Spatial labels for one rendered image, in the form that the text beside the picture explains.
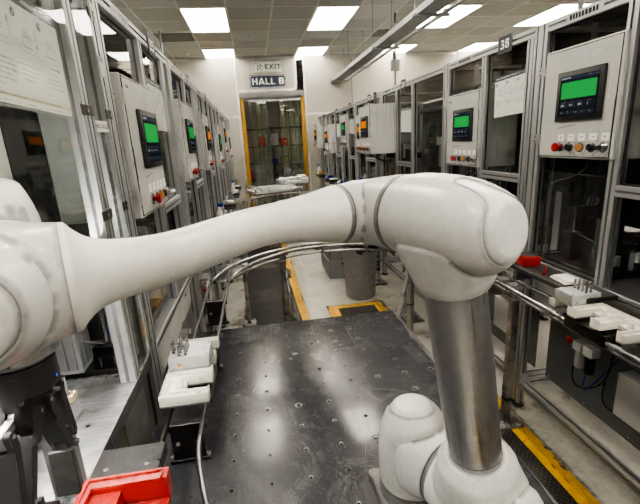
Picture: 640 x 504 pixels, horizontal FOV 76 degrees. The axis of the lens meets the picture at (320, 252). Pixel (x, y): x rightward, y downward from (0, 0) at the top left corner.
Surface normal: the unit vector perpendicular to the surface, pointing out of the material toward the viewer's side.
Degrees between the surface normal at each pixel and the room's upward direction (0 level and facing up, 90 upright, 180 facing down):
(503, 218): 87
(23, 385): 88
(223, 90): 90
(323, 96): 90
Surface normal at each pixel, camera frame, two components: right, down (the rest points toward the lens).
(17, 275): 0.82, -0.53
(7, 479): 0.17, 0.04
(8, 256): 0.62, -0.75
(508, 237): 0.52, 0.08
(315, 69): 0.15, 0.25
